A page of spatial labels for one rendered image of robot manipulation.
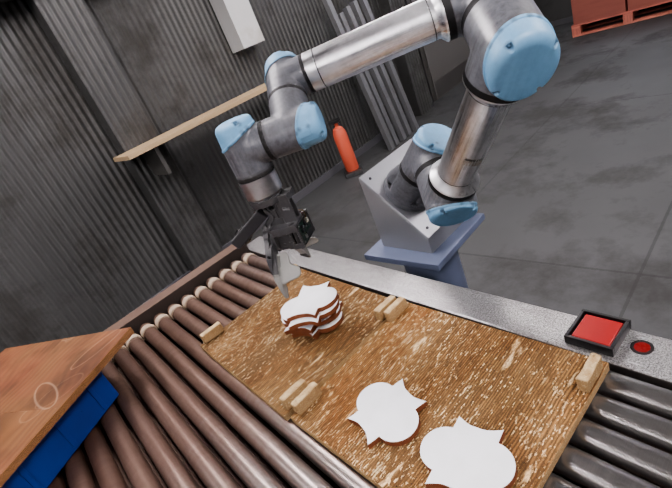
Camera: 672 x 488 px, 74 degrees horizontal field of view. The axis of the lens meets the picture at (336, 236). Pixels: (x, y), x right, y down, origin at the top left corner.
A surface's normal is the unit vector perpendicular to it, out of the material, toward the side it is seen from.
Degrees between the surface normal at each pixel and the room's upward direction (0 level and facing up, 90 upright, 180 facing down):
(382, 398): 0
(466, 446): 0
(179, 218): 90
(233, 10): 90
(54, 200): 90
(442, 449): 0
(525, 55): 118
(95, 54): 90
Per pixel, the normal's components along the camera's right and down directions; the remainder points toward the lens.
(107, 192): 0.69, 0.07
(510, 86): 0.18, 0.78
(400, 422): -0.36, -0.83
